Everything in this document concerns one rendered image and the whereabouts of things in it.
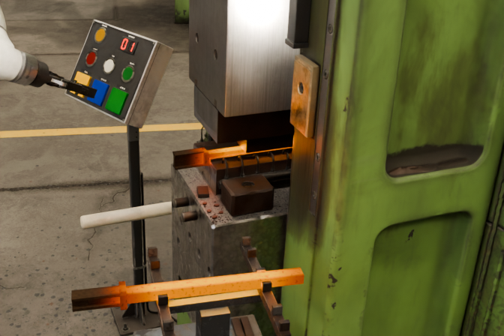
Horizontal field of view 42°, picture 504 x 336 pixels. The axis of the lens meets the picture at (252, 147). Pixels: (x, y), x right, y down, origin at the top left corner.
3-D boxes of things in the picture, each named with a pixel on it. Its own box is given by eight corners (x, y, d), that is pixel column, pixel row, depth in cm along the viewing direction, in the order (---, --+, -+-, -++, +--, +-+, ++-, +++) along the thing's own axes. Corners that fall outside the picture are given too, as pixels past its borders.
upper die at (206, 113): (217, 144, 172) (217, 110, 168) (193, 115, 189) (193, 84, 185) (356, 125, 187) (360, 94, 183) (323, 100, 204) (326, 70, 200)
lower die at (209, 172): (215, 195, 179) (216, 167, 175) (193, 163, 196) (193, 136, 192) (350, 172, 194) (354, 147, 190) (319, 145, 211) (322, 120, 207)
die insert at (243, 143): (246, 153, 182) (247, 133, 179) (236, 142, 188) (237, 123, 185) (341, 139, 192) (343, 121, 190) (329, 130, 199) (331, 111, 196)
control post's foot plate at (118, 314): (118, 338, 258) (118, 320, 254) (108, 304, 276) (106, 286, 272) (172, 326, 265) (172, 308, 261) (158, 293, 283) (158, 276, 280)
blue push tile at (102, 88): (99, 106, 216) (107, 84, 216) (85, 99, 220) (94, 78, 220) (103, 107, 217) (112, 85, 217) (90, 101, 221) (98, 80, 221)
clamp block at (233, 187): (231, 217, 169) (232, 195, 166) (220, 201, 176) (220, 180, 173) (274, 209, 173) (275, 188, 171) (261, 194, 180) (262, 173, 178)
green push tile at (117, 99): (118, 115, 210) (126, 93, 210) (104, 108, 214) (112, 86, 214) (122, 116, 211) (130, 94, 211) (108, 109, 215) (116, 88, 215)
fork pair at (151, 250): (150, 269, 139) (150, 262, 138) (147, 254, 143) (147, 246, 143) (256, 256, 144) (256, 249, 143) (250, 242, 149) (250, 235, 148)
